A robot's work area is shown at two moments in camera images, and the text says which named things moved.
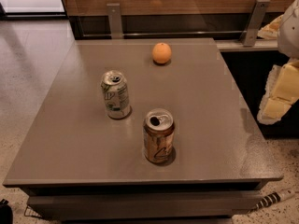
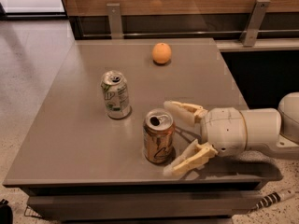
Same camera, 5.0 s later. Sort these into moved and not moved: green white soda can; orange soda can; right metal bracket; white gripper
Moved: white gripper
Not moved: orange soda can; green white soda can; right metal bracket
